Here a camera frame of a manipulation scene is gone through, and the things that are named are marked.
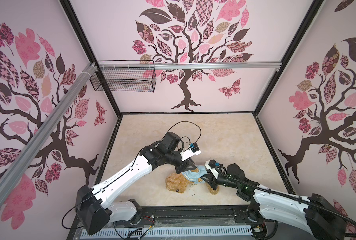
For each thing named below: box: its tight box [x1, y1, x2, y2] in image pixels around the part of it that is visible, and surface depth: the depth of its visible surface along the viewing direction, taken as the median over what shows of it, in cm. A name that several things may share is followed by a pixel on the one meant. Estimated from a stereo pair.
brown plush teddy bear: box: [165, 167, 220, 195], surface depth 74 cm
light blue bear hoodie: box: [182, 165, 208, 184], surface depth 73 cm
